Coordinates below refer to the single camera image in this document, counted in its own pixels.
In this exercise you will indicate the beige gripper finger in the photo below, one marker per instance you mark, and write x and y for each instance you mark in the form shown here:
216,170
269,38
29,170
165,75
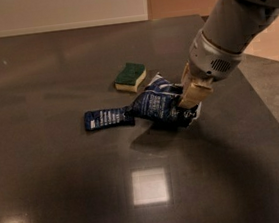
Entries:
186,77
195,92

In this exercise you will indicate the blue chip bag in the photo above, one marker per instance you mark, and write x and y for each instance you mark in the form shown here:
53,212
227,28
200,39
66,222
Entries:
159,102

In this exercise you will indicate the green and yellow sponge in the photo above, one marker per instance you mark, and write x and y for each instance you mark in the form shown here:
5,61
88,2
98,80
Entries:
130,77

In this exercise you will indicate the dark blue rxbar wrapper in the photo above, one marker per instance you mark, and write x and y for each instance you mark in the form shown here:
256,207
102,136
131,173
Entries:
107,118

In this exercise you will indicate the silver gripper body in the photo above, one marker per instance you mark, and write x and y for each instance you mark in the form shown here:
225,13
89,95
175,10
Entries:
209,60

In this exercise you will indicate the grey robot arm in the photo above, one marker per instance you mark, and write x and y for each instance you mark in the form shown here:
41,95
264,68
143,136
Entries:
218,47

